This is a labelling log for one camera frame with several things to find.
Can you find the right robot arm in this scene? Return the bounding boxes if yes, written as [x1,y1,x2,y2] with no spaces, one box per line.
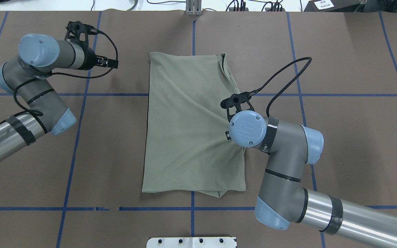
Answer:
[266,93,397,248]

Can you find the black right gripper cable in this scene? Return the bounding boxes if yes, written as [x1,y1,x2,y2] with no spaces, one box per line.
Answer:
[247,57,313,117]

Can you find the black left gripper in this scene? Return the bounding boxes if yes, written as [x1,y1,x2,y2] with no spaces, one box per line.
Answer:
[64,21,119,70]

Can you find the olive green long-sleeve shirt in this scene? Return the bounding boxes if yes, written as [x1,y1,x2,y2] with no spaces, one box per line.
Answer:
[142,52,246,198]

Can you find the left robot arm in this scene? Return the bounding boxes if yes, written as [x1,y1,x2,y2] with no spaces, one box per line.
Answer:
[0,21,119,162]

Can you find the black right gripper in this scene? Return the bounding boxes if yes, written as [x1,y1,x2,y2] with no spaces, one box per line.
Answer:
[221,93,255,142]

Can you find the black box with label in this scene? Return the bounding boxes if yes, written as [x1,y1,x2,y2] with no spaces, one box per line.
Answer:
[303,0,366,12]

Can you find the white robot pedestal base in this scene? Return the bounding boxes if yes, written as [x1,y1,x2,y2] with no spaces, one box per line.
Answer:
[146,237,238,248]

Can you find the silver camera stand post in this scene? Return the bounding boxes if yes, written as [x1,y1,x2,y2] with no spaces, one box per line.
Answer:
[185,0,203,16]

